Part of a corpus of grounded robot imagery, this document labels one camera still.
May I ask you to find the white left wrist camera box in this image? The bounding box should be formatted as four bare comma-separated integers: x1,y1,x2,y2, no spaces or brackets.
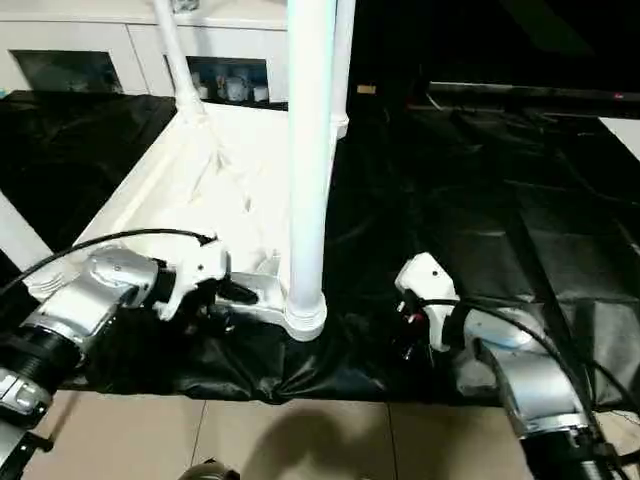
154,240,233,323

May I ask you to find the grey robot foot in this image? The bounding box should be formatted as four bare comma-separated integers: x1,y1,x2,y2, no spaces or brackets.
180,459,243,480

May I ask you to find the white plastic table top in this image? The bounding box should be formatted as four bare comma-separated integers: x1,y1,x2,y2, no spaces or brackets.
25,100,347,343

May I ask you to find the white cabinet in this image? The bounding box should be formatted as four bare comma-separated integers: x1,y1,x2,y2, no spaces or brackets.
0,0,293,107

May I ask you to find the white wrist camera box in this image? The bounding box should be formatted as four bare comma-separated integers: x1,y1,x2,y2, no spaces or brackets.
394,252,461,353
154,240,233,323

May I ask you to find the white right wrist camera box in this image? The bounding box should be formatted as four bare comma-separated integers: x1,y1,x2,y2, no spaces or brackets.
394,252,461,353

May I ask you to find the white flat board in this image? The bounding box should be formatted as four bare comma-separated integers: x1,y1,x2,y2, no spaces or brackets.
598,118,640,163

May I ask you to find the black mat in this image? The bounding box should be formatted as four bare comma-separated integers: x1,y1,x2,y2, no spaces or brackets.
0,90,640,406

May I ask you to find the white plastic table leg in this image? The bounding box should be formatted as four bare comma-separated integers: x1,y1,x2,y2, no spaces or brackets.
282,0,339,343
0,190,54,275
152,0,207,123
330,0,358,139

